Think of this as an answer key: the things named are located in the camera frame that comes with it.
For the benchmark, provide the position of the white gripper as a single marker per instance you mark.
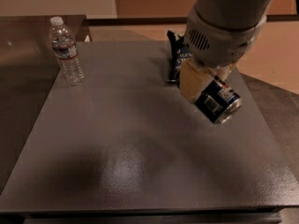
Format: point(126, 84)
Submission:
point(221, 46)

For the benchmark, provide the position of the blue pepsi can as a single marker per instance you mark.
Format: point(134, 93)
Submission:
point(218, 101)

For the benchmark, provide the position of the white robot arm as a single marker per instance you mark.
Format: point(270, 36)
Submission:
point(231, 15)

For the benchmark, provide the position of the dark blue chips bag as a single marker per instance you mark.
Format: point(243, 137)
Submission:
point(179, 51)

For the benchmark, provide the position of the clear plastic water bottle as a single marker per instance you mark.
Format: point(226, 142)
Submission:
point(64, 46)

